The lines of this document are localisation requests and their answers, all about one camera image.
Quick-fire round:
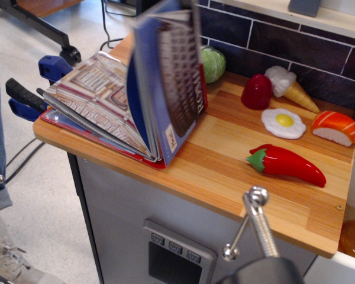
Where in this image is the red toy chili pepper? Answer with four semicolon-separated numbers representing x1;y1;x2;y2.
246;144;327;188

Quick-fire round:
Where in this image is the beige sneaker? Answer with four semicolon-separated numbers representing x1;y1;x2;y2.
0;218;64;283

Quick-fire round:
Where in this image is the green toy cabbage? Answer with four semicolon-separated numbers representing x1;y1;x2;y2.
201;46;226;84

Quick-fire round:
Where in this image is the black table leg with caster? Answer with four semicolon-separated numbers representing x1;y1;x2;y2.
0;0;81;65

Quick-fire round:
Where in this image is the dark red toy jelly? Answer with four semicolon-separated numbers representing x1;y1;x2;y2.
241;74;273;110

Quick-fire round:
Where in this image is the black floor cable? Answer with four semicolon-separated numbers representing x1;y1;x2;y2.
99;0;137;51

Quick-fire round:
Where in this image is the grey toy kitchen cabinet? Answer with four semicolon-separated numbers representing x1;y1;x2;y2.
67;153;319;284

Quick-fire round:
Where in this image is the black upright side panel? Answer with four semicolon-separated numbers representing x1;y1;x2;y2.
135;0;159;15

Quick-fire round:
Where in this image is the grey object on shelf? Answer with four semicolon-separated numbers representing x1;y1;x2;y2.
288;0;321;17

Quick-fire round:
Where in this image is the toy ice cream cone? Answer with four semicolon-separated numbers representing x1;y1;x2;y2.
264;66;320;113

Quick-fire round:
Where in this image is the toy salmon sushi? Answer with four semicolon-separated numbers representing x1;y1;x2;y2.
311;111;355;147

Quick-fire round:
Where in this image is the silver screw clamp handle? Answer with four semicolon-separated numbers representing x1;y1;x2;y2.
222;186;280;262

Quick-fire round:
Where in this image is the blue black bar clamp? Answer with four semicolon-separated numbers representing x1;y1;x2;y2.
5;56;73;122

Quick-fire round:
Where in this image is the blue Rome picture book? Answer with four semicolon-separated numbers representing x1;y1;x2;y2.
41;1;208;169

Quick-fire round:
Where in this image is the toy fried egg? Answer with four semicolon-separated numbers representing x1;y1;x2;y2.
261;108;306;140

